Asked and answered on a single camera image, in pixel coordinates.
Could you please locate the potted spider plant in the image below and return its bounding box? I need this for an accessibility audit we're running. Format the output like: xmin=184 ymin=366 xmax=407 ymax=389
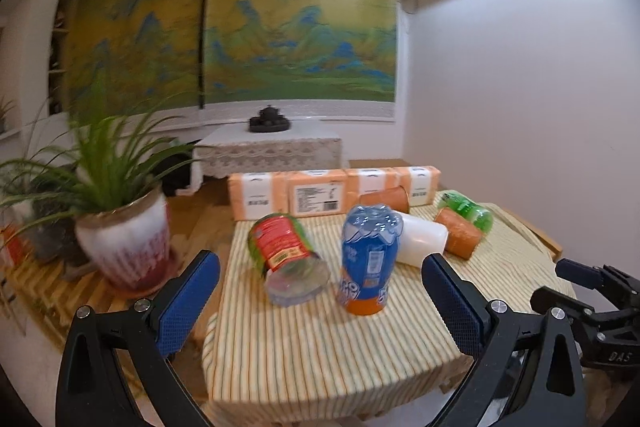
xmin=0 ymin=76 xmax=202 ymax=238

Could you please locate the striped yellow tablecloth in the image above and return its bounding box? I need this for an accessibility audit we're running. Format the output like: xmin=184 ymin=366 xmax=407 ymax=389
xmin=200 ymin=189 xmax=576 ymax=427

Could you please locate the white plastic cup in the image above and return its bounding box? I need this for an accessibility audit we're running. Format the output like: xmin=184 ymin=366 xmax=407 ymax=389
xmin=397 ymin=212 xmax=449 ymax=268

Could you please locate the red green label bottle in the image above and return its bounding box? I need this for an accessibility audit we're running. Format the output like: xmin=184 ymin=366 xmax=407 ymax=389
xmin=246 ymin=213 xmax=330 ymax=308

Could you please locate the green plastic bottle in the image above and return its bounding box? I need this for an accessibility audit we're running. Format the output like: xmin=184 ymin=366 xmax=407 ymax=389
xmin=438 ymin=190 xmax=494 ymax=235

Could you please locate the orange paper cup rear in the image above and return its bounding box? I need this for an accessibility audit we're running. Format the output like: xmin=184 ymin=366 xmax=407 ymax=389
xmin=358 ymin=186 xmax=410 ymax=213

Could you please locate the orange patterned paper cup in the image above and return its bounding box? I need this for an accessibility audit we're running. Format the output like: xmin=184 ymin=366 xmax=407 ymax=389
xmin=434 ymin=208 xmax=484 ymax=260

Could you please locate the green mountain landscape painting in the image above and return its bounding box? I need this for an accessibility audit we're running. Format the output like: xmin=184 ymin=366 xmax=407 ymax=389
xmin=62 ymin=0 xmax=397 ymax=121

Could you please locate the white red ceramic pot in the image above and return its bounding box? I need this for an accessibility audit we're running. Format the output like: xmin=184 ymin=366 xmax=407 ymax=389
xmin=75 ymin=187 xmax=170 ymax=293

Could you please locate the blue label plastic bottle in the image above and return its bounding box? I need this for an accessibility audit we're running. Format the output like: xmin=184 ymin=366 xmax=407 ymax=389
xmin=337 ymin=205 xmax=404 ymax=315

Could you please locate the wooden slatted stand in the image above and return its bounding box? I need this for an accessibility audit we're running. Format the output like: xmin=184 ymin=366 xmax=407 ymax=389
xmin=4 ymin=206 xmax=237 ymax=348

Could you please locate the patterned cloth covered table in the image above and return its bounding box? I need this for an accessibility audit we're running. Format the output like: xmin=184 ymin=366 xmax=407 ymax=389
xmin=193 ymin=119 xmax=348 ymax=179

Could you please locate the orange tissue pack bundle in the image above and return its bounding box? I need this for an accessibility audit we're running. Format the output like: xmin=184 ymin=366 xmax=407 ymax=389
xmin=228 ymin=166 xmax=440 ymax=221

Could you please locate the wall niche shelf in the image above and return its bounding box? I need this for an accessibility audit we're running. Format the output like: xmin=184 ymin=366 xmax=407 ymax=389
xmin=48 ymin=0 xmax=77 ymax=116

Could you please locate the black teapot set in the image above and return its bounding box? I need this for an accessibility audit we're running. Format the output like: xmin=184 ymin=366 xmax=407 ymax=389
xmin=248 ymin=105 xmax=291 ymax=133

